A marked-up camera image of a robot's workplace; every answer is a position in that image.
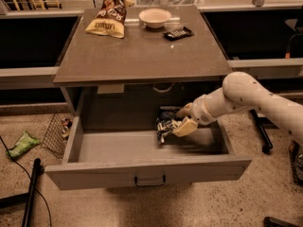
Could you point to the white bowl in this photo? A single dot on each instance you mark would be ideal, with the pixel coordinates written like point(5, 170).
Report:
point(154, 18)

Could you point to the black stand leg right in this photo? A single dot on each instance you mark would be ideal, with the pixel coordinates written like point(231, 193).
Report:
point(267, 144)

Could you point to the blue chip bag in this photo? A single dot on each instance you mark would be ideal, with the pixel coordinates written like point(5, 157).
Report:
point(166, 121)

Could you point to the brown yellow chip bag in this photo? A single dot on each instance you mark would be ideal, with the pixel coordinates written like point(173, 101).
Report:
point(110, 19)

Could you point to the open grey top drawer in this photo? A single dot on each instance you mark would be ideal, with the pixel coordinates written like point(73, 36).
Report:
point(114, 138)

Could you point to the black stand leg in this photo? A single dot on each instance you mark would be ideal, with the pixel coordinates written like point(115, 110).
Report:
point(267, 144)
point(28, 198)

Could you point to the dark basket at right edge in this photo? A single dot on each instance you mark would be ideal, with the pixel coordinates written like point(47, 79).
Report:
point(296, 158)

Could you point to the small black flat packet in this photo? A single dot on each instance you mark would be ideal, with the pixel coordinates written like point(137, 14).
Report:
point(179, 33)

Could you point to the black metal drawer handle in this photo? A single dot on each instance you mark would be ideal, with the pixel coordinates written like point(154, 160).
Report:
point(139, 182)

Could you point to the green snack bag on floor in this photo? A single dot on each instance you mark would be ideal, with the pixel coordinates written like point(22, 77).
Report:
point(23, 144)

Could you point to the black stand leg left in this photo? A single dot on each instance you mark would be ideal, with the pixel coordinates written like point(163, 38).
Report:
point(28, 198)

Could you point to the wire mesh basket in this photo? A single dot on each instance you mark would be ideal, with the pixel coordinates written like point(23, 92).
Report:
point(57, 134)

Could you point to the grey drawer cabinet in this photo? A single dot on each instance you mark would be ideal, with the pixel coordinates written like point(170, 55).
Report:
point(129, 79)

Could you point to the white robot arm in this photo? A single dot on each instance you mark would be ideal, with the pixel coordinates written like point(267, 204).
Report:
point(241, 92)

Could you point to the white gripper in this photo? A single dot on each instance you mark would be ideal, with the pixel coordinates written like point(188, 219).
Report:
point(199, 112)

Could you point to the black object bottom right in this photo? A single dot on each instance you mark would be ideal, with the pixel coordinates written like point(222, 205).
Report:
point(275, 222)

